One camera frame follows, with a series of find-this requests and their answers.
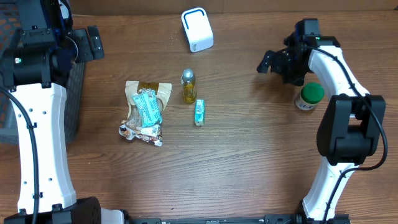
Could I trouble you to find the green lid Knorr jar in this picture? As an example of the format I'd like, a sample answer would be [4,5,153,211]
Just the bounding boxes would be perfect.
[295,83,325,111]

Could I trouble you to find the small teal tissue pack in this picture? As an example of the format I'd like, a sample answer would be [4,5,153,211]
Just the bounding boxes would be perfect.
[194,100,205,126]

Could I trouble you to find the clear bottle silver cap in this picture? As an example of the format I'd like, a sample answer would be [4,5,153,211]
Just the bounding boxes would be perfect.
[181,68,197,103]

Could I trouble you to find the brown white snack bag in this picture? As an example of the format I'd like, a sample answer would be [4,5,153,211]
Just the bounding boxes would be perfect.
[123,81,172,129]

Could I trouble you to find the colourful snack packet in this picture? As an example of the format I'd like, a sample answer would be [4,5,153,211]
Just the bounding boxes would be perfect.
[119,124,163,147]

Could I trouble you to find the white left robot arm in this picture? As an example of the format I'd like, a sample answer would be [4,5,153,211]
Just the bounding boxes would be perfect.
[1,0,127,223]

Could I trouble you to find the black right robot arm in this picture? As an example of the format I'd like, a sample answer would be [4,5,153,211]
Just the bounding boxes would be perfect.
[257,19,388,223]

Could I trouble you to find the white barcode scanner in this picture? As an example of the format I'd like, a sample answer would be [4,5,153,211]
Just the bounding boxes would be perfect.
[181,7,214,53]

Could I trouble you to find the grey plastic shopping basket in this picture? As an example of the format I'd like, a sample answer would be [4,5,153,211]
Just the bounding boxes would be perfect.
[1,1,85,145]

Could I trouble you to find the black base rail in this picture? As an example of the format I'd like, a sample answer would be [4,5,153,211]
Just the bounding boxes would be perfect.
[124,213,351,224]

